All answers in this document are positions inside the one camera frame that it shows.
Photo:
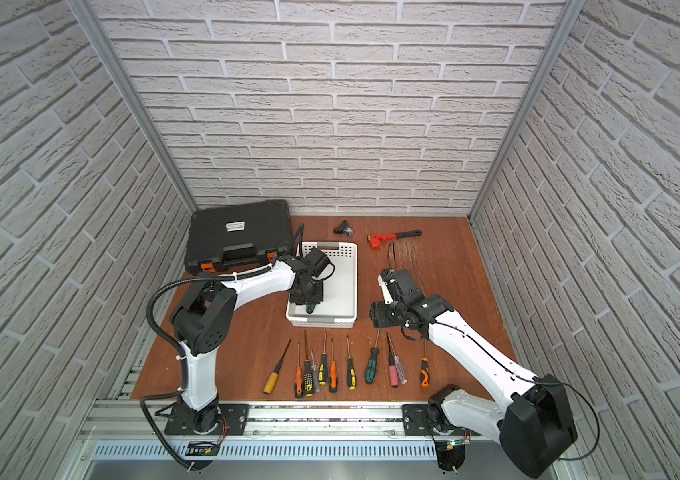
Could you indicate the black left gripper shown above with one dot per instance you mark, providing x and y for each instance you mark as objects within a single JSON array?
[{"x": 302, "y": 300}]

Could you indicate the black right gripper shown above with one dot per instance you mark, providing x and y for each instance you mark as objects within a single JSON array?
[{"x": 379, "y": 314}]

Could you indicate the pink handle screwdriver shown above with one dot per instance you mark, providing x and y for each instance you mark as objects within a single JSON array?
[{"x": 393, "y": 372}]

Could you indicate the green handle screwdriver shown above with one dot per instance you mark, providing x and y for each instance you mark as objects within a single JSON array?
[{"x": 372, "y": 364}]

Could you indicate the yellow handle screwdriver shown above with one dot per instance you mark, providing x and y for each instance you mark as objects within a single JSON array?
[{"x": 274, "y": 376}]

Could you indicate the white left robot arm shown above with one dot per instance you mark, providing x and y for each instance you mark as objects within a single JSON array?
[{"x": 203, "y": 319}]

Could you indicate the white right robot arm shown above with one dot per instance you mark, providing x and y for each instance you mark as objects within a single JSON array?
[{"x": 529, "y": 416}]

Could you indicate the white plastic bin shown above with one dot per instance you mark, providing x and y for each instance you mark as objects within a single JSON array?
[{"x": 339, "y": 306}]

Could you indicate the small silver screwdriver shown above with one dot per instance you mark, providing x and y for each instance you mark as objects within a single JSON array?
[{"x": 315, "y": 374}]

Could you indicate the small black tool part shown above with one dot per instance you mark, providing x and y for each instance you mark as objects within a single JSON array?
[{"x": 344, "y": 229}]

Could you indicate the red pipe wrench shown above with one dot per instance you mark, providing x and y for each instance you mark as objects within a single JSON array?
[{"x": 377, "y": 240}]

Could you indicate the black plastic tool case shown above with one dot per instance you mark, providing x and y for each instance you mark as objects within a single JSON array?
[{"x": 225, "y": 237}]

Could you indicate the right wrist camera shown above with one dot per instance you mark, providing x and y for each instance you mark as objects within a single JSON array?
[{"x": 386, "y": 293}]

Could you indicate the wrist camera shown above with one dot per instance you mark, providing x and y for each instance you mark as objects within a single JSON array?
[
  {"x": 386, "y": 293},
  {"x": 318, "y": 261}
]

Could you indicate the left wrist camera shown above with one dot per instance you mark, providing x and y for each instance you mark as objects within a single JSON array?
[{"x": 318, "y": 261}]

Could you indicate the orange handle screwdriver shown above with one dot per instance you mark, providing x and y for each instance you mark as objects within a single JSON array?
[{"x": 333, "y": 375}]

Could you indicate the aluminium mounting rail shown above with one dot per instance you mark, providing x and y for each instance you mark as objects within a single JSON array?
[{"x": 298, "y": 420}]

